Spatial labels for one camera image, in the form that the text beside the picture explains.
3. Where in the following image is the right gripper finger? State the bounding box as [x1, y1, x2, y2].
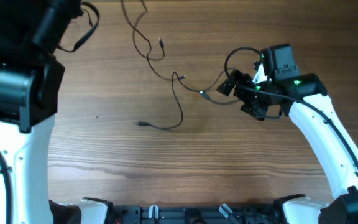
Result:
[241, 104, 266, 121]
[216, 70, 244, 96]

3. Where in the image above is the black USB cable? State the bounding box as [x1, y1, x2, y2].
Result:
[134, 67, 241, 131]

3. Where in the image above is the thin black cable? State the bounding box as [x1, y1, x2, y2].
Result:
[119, 0, 187, 82]

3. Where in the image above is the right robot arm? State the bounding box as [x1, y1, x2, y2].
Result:
[217, 44, 358, 223]

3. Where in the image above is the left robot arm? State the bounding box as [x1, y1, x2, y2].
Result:
[0, 1, 97, 223]

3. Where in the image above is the right camera black cable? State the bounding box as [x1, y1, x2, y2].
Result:
[224, 46, 358, 212]

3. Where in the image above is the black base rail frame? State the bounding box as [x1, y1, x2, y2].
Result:
[107, 204, 287, 224]

